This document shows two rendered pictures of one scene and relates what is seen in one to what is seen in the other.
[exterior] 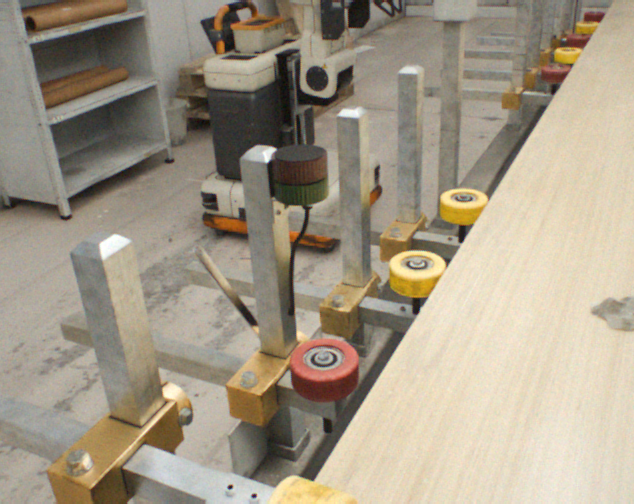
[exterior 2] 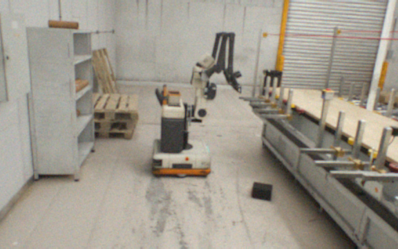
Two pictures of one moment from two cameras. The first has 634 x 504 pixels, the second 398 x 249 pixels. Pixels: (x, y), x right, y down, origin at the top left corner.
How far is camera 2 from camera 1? 2.07 m
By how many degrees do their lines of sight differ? 35
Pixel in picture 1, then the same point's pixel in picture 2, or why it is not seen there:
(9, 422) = not seen: outside the picture
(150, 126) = (83, 135)
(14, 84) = (63, 118)
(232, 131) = (172, 133)
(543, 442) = not seen: outside the picture
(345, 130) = (362, 124)
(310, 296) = (350, 163)
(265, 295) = (383, 155)
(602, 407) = not seen: outside the picture
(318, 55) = (203, 104)
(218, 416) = (238, 231)
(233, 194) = (171, 158)
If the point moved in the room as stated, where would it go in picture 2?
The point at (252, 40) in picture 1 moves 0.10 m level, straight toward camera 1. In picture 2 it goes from (176, 99) to (182, 101)
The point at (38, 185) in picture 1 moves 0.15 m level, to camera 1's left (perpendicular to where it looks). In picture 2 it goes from (63, 166) to (48, 168)
